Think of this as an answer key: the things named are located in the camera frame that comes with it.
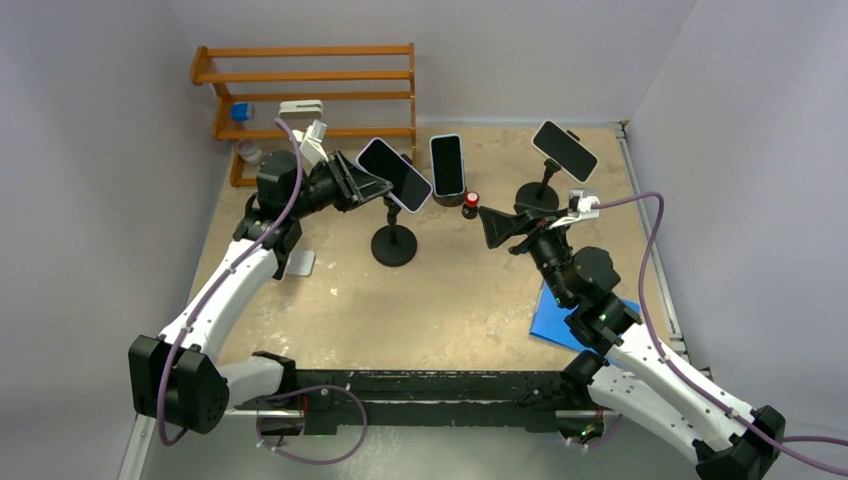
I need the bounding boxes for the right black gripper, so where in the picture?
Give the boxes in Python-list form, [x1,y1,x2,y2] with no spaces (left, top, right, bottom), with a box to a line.
[477,204,572,307]

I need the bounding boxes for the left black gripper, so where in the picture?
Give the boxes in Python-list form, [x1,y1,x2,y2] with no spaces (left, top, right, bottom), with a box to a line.
[287,149,391,220]

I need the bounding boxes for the lavender case smartphone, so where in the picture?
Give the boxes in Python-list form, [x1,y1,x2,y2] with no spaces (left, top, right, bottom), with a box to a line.
[356,137,433,214]

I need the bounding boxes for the black phone stand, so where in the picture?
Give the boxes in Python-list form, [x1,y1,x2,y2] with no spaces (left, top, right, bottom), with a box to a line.
[370,196,418,267]
[514,159,560,213]

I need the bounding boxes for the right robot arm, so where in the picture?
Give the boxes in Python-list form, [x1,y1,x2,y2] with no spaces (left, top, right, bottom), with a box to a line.
[479,206,786,479]

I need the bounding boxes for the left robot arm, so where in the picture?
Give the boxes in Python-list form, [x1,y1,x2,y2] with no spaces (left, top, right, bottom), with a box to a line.
[128,150,392,434]

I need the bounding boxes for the round brown phone dock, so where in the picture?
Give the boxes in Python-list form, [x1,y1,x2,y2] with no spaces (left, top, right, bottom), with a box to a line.
[431,192,465,208]

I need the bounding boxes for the red cap black stamp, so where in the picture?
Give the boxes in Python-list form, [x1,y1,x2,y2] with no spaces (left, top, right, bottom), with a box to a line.
[461,191,480,220]

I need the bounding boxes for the white eraser block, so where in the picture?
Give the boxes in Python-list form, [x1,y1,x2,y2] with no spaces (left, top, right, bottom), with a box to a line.
[278,99,324,119]

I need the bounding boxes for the wooden shelf rack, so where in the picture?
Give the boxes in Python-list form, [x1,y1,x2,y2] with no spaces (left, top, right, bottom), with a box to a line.
[189,43,418,159]

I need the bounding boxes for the light blue case smartphone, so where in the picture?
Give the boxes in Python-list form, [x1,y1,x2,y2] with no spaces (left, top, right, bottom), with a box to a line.
[429,134,466,197]

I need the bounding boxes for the white case smartphone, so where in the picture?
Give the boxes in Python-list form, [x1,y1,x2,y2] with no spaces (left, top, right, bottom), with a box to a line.
[531,120,599,183]

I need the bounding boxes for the pink case smartphone flat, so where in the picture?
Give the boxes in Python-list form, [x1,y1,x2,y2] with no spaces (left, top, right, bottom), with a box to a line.
[272,250,316,281]

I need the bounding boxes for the blue notebook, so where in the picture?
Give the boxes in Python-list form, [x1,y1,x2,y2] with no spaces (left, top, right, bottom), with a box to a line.
[529,283,643,369]

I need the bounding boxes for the clear small jar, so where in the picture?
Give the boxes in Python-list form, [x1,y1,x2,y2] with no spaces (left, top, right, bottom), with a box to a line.
[234,139,264,164]

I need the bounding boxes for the blue white small box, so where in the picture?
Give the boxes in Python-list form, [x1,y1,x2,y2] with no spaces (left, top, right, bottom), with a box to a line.
[229,102,255,123]

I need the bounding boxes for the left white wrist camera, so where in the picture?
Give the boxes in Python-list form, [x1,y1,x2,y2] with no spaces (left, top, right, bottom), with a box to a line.
[293,120,329,166]

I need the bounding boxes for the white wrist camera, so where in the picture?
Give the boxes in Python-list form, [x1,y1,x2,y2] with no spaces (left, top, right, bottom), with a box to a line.
[548,189,600,229]
[293,120,329,166]

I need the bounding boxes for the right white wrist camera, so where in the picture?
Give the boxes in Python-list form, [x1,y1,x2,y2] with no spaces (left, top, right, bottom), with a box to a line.
[548,189,600,229]

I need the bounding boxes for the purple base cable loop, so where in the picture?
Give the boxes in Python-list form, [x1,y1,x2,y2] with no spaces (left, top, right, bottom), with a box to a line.
[255,385,369,466]

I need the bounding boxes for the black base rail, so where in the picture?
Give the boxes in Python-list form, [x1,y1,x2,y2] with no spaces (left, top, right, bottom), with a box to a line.
[235,369,617,437]

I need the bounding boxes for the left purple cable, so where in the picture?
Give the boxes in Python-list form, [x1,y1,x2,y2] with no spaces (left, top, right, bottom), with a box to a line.
[156,117,306,446]

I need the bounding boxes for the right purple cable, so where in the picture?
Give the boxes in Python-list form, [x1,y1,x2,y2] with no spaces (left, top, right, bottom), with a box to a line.
[590,192,848,477]

